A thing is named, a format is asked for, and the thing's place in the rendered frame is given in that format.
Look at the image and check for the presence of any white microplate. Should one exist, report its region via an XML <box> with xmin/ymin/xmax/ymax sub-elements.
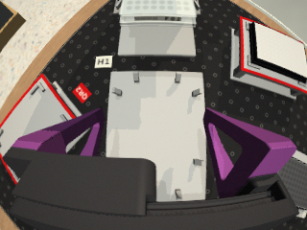
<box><xmin>119</xmin><ymin>0</ymin><xmax>197</xmax><ymax>28</ymax></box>

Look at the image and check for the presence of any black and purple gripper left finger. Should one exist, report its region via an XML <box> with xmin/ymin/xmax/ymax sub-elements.
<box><xmin>12</xmin><ymin>107</ymin><xmax>105</xmax><ymax>156</ymax></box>

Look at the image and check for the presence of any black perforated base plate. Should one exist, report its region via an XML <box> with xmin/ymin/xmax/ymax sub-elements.
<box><xmin>0</xmin><ymin>0</ymin><xmax>307</xmax><ymax>230</ymax></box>

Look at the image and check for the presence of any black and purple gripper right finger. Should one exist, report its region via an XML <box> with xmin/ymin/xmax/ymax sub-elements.
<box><xmin>203</xmin><ymin>108</ymin><xmax>296</xmax><ymax>198</ymax></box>

